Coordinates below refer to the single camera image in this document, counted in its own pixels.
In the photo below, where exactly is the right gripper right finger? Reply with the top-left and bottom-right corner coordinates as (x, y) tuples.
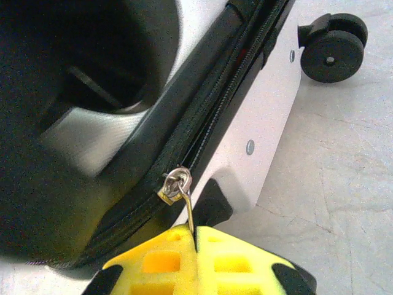
(193, 226), (317, 295)

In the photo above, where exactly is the silver zipper pull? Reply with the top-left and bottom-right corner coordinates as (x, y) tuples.
(158, 165), (197, 240)

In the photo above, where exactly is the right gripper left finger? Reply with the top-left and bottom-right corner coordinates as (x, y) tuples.
(87, 223), (197, 295)

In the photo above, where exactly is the white hard-shell suitcase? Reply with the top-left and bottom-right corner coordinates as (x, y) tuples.
(0, 0), (369, 268)

